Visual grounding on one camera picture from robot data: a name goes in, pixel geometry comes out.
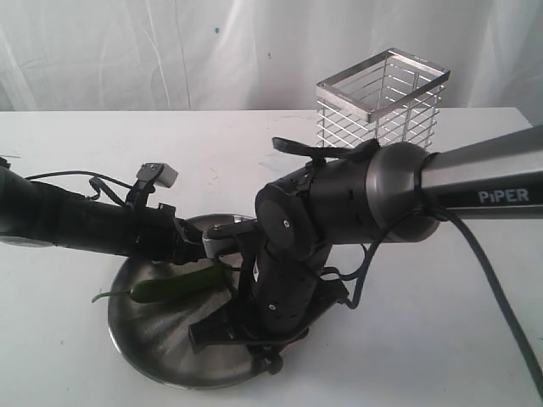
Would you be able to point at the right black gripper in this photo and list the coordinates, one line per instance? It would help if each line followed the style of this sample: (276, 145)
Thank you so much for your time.
(276, 312)

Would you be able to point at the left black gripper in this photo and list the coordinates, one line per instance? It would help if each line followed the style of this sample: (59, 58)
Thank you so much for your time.
(159, 236)

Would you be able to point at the green chili pepper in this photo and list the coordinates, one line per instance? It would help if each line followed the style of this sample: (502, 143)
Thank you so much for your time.
(172, 288)

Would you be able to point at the black knife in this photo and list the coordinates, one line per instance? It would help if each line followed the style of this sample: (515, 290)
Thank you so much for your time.
(205, 303)

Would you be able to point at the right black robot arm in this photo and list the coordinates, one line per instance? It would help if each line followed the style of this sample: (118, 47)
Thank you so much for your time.
(317, 229)

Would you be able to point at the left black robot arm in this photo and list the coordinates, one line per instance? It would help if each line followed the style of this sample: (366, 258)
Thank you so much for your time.
(38, 214)

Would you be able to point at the round stainless steel plate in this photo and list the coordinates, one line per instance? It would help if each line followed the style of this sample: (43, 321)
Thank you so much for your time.
(154, 339)

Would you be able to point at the white backdrop curtain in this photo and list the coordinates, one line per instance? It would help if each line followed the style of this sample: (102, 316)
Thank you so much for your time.
(199, 55)

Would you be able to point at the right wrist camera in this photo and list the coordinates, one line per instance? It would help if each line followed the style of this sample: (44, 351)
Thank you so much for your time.
(226, 239)

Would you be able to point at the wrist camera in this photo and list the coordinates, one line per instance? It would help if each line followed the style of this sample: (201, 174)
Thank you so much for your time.
(160, 174)
(226, 239)

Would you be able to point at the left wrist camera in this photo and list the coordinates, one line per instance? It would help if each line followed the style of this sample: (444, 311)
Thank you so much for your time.
(160, 174)

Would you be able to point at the wire metal utensil holder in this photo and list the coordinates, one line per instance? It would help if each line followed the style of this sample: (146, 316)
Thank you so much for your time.
(393, 97)

